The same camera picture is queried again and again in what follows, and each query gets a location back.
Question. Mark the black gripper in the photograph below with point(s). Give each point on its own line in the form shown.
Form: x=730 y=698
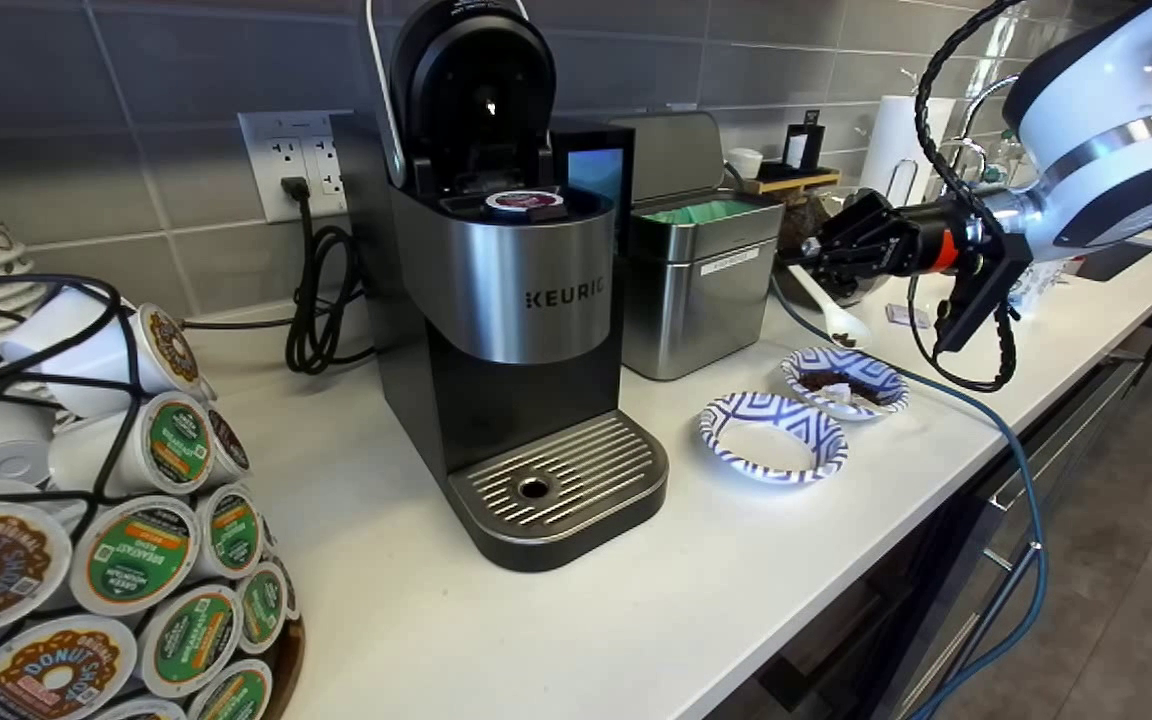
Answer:
x=870 y=243

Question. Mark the stainless steel container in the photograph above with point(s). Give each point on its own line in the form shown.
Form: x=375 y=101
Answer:
x=697 y=249

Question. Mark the wall power outlet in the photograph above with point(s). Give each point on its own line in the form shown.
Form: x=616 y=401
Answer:
x=289 y=147

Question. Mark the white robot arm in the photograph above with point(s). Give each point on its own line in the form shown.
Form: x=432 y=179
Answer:
x=1087 y=119

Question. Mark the brown food contents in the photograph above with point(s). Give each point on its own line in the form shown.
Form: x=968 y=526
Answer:
x=850 y=386

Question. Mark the coffee pod carousel rack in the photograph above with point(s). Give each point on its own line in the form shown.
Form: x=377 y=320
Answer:
x=139 y=579

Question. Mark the white paper towel roll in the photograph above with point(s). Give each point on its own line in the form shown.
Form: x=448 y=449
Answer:
x=895 y=160

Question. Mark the empty blue patterned plate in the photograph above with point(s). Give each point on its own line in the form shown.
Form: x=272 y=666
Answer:
x=774 y=437

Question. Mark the white plastic spoon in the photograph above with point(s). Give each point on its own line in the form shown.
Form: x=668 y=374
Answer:
x=839 y=320

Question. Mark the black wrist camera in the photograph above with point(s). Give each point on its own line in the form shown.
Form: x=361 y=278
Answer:
x=983 y=287

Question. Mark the Keurig coffee machine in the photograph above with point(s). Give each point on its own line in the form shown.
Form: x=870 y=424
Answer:
x=498 y=293

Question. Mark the blue patterned plate with contents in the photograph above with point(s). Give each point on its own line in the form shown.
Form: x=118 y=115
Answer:
x=841 y=362

